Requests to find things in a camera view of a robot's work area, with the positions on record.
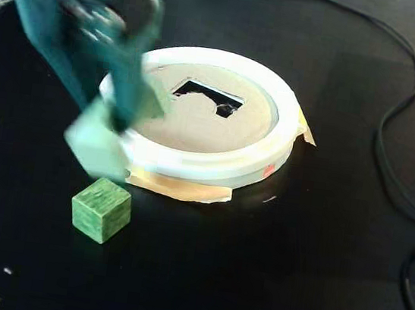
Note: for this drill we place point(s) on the teal gripper black motor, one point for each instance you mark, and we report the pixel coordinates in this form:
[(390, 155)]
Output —
[(126, 75)]

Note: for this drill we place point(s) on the mint U shape block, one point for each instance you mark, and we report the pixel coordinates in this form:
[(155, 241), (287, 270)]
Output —
[(94, 144)]

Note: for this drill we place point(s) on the cardboard lid with cutouts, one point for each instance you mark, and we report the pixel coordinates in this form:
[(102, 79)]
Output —
[(214, 133)]

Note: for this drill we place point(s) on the green wooden cube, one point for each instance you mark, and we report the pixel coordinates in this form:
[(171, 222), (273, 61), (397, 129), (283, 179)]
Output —
[(98, 213)]

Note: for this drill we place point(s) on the white round sorter container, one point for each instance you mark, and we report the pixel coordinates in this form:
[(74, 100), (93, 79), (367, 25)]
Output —
[(209, 168)]

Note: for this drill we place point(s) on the wide masking tape strip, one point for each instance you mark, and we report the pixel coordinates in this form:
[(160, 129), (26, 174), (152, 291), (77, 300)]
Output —
[(187, 191)]

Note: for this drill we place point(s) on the orange sticker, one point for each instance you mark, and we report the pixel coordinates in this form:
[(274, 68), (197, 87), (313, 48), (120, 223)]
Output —
[(269, 169)]

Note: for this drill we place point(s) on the small masking tape strip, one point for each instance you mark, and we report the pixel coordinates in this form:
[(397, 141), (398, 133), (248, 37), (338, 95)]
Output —
[(307, 131)]

